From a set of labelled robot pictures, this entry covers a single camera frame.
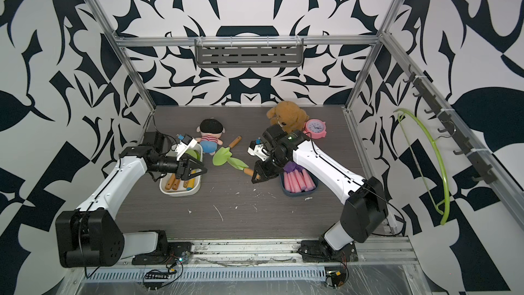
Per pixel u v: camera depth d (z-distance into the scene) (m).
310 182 0.86
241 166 0.80
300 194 0.85
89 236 0.40
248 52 0.93
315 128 1.08
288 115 0.94
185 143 0.70
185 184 0.87
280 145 0.57
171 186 0.88
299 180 0.88
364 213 0.42
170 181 0.89
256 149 0.71
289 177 0.91
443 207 0.58
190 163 0.68
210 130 1.00
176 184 0.88
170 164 0.68
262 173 0.66
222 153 0.99
